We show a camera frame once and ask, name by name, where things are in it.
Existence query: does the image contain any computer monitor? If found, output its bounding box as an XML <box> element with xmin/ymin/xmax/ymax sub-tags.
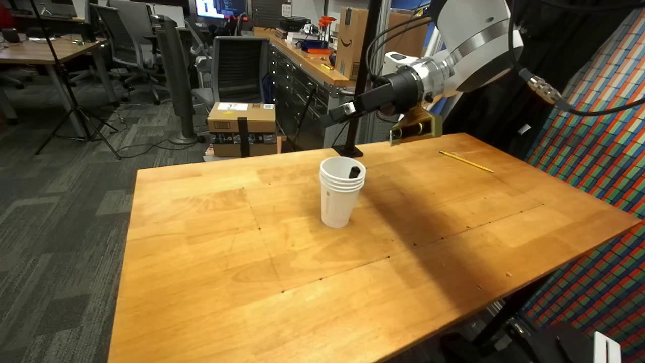
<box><xmin>191</xmin><ymin>0</ymin><xmax>251</xmax><ymax>21</ymax></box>

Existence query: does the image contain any black tripod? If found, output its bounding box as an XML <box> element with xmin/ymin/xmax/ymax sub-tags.
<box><xmin>27</xmin><ymin>0</ymin><xmax>124</xmax><ymax>161</ymax></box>

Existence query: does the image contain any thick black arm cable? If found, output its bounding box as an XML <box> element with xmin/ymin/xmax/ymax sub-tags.
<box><xmin>519</xmin><ymin>64</ymin><xmax>645</xmax><ymax>118</ymax></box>

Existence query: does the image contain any colourful striped panel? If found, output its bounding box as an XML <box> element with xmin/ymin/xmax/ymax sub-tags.
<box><xmin>519</xmin><ymin>7</ymin><xmax>645</xmax><ymax>362</ymax></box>

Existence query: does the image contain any grey partition post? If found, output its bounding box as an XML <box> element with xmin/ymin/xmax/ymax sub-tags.
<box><xmin>155</xmin><ymin>17</ymin><xmax>197</xmax><ymax>146</ymax></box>

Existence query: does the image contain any black table frame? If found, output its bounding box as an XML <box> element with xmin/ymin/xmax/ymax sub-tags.
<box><xmin>462</xmin><ymin>294</ymin><xmax>597</xmax><ymax>363</ymax></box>

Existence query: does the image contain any metal workbench cabinet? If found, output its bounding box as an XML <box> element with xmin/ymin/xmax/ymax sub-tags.
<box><xmin>251</xmin><ymin>26</ymin><xmax>361</xmax><ymax>152</ymax></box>

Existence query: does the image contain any yellow wrist camera mount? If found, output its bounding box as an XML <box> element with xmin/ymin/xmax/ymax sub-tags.
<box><xmin>386</xmin><ymin>110</ymin><xmax>438</xmax><ymax>148</ymax></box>

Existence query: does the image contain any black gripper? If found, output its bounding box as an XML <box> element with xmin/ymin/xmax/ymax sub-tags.
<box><xmin>327</xmin><ymin>68</ymin><xmax>427</xmax><ymax>130</ymax></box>

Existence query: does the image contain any grey office chair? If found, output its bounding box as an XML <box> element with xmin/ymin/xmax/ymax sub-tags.
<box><xmin>89</xmin><ymin>0</ymin><xmax>167</xmax><ymax>103</ymax></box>

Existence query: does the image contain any large cardboard box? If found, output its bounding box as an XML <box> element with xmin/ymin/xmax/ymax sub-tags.
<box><xmin>332</xmin><ymin>7</ymin><xmax>370</xmax><ymax>80</ymax></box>

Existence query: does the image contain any black boxy cabinet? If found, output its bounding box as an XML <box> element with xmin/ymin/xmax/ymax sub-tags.
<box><xmin>211</xmin><ymin>34</ymin><xmax>271</xmax><ymax>108</ymax></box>

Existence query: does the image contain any wooden office desk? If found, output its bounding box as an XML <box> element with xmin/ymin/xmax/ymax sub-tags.
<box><xmin>0</xmin><ymin>34</ymin><xmax>108</xmax><ymax>127</ymax></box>

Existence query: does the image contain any small white box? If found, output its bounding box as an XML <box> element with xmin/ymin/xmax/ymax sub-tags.
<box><xmin>591</xmin><ymin>332</ymin><xmax>622</xmax><ymax>363</ymax></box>

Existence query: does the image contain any yellow pencil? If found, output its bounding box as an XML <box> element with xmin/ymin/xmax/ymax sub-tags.
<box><xmin>436</xmin><ymin>149</ymin><xmax>496</xmax><ymax>175</ymax></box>

